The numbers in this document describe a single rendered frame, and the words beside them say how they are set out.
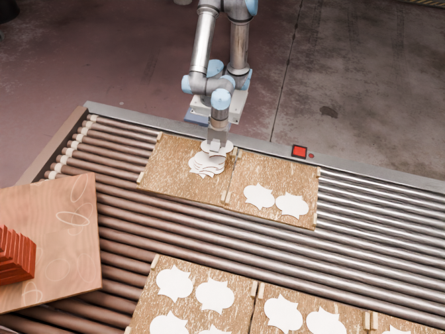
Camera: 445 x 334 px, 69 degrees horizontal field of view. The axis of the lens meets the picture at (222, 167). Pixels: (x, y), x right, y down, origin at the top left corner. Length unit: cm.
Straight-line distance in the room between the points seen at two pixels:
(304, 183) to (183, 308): 78
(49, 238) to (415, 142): 317
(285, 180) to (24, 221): 111
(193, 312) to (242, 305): 18
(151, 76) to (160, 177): 222
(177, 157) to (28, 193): 65
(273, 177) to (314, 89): 225
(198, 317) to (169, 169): 68
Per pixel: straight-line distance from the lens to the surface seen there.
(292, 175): 161
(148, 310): 130
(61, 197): 146
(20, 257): 125
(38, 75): 394
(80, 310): 137
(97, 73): 378
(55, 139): 180
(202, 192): 149
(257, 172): 158
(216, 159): 156
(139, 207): 149
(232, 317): 129
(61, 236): 136
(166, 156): 162
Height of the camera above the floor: 218
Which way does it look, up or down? 52 degrees down
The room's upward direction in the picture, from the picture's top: 6 degrees clockwise
